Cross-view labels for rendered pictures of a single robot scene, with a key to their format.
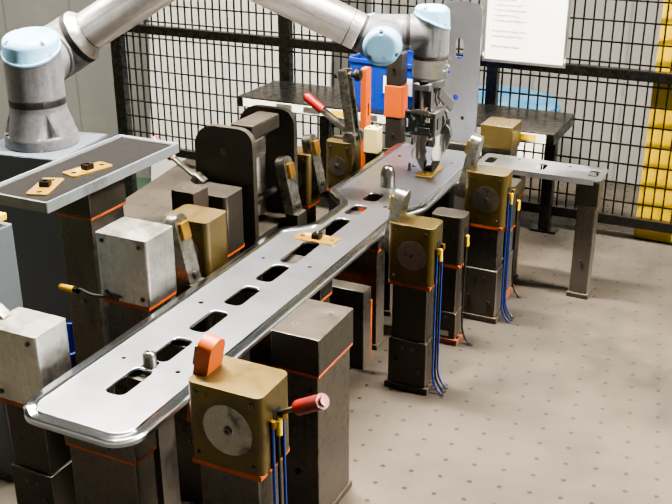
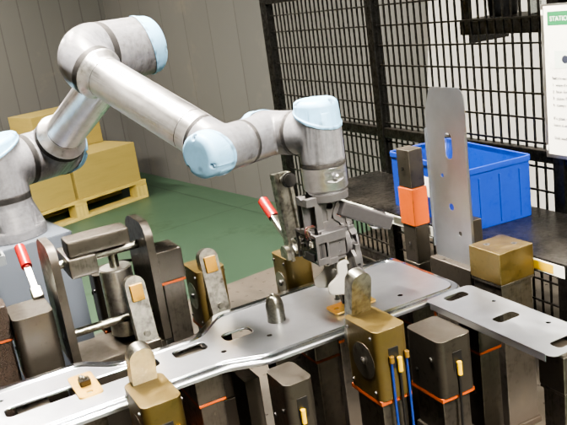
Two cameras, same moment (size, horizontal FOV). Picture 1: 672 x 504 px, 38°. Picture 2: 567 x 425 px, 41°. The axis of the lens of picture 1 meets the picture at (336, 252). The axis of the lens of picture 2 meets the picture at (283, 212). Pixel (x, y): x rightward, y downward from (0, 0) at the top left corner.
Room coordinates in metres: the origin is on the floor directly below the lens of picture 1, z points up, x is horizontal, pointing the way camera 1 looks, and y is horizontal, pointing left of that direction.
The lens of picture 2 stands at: (1.07, -0.91, 1.54)
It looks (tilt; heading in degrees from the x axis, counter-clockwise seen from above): 16 degrees down; 38
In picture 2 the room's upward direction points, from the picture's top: 8 degrees counter-clockwise
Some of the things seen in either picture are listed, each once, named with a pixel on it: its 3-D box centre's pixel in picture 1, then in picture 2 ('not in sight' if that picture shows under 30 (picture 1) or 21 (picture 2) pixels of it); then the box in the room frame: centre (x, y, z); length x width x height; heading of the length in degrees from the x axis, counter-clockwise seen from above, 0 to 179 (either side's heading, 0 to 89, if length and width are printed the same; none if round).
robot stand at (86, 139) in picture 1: (53, 230); (33, 315); (2.00, 0.62, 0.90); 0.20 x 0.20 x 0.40; 73
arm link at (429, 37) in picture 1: (430, 31); (317, 131); (2.08, -0.20, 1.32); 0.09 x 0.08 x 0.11; 86
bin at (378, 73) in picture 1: (411, 81); (457, 180); (2.59, -0.20, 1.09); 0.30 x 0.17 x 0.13; 59
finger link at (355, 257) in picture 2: (440, 132); (350, 257); (2.08, -0.23, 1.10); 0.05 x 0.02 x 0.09; 64
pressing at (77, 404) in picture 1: (315, 245); (74, 394); (1.68, 0.04, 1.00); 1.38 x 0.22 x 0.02; 154
